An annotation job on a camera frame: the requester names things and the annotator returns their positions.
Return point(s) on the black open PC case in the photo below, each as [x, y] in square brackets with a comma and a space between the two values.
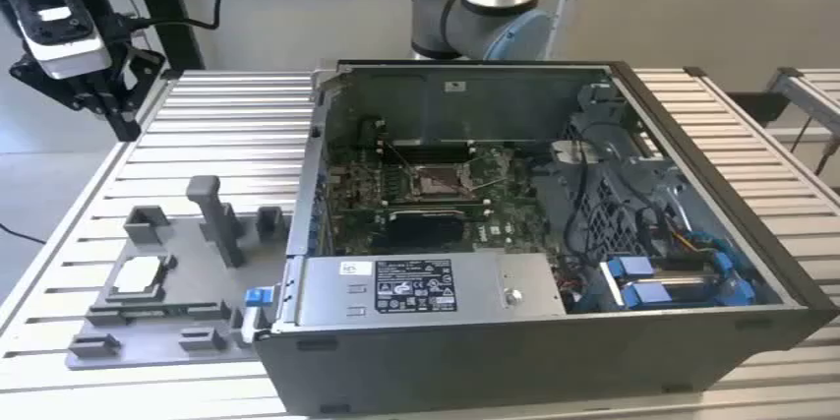
[459, 371]

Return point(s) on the green motherboard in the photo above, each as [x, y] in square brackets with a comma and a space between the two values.
[512, 238]

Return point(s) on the hard disk in blue carrier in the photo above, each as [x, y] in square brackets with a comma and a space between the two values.
[256, 297]

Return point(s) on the grey plastic parts rack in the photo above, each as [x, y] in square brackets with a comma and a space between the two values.
[191, 262]

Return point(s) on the CPU socket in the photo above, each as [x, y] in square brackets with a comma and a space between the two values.
[439, 183]

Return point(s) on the metal slat side table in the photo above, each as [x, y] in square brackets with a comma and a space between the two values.
[807, 95]

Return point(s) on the silver power supply unit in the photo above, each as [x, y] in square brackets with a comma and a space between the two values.
[328, 297]

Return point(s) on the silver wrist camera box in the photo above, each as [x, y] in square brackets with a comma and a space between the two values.
[65, 58]

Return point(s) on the black label sticker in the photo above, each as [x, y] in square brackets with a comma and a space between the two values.
[413, 284]

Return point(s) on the grey metal drive cage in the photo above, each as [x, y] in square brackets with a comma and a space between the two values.
[611, 213]

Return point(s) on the thin metal locking lever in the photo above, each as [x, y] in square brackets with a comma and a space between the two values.
[401, 159]

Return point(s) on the silver square CPU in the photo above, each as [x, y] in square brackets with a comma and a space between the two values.
[137, 275]

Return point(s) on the blue disk carrier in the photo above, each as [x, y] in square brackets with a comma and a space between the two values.
[649, 292]
[635, 265]

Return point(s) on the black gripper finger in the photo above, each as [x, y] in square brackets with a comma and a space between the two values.
[45, 85]
[147, 66]

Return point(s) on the black RAM slot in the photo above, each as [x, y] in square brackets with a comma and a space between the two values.
[427, 152]

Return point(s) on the black frame post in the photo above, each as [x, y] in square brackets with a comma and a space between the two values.
[177, 21]

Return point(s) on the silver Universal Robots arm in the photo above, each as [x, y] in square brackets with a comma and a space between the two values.
[472, 17]

